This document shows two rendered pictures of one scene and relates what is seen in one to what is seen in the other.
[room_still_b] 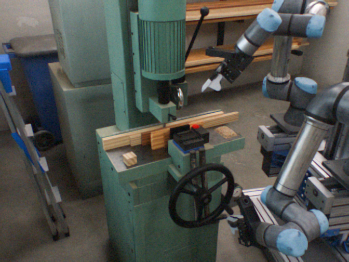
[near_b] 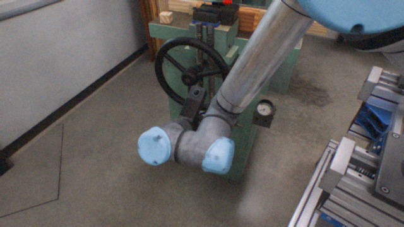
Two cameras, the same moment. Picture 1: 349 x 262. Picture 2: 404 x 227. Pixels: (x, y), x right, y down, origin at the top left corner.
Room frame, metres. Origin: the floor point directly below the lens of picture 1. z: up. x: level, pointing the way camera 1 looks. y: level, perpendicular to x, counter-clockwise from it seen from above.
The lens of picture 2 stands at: (0.57, -0.65, 1.25)
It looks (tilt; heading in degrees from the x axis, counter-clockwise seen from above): 42 degrees down; 50
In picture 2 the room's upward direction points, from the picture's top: straight up
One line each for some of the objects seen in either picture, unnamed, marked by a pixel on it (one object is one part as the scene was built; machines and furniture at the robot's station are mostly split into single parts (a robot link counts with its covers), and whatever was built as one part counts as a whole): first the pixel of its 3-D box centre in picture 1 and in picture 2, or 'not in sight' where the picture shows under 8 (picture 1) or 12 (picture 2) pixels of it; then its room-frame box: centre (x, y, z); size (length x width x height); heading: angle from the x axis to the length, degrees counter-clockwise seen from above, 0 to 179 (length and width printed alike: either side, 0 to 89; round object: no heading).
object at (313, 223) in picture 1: (304, 222); (207, 145); (0.79, -0.41, 0.87); 0.11 x 0.11 x 0.08; 30
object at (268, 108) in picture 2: (235, 191); (264, 108); (1.21, -0.28, 0.65); 0.06 x 0.04 x 0.08; 117
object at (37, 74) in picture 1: (54, 91); not in sight; (2.91, 1.14, 0.48); 0.64 x 0.54 x 0.97; 119
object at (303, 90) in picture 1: (302, 91); not in sight; (1.62, -0.67, 0.98); 0.13 x 0.12 x 0.14; 63
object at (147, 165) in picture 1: (180, 152); (221, 36); (1.20, -0.03, 0.87); 0.61 x 0.30 x 0.06; 117
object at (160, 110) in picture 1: (162, 109); not in sight; (1.30, 0.05, 1.03); 0.14 x 0.07 x 0.09; 27
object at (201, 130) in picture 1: (192, 137); (216, 12); (1.12, -0.07, 0.99); 0.13 x 0.11 x 0.06; 117
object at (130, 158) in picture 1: (130, 158); (166, 17); (1.08, 0.18, 0.92); 0.04 x 0.04 x 0.04; 35
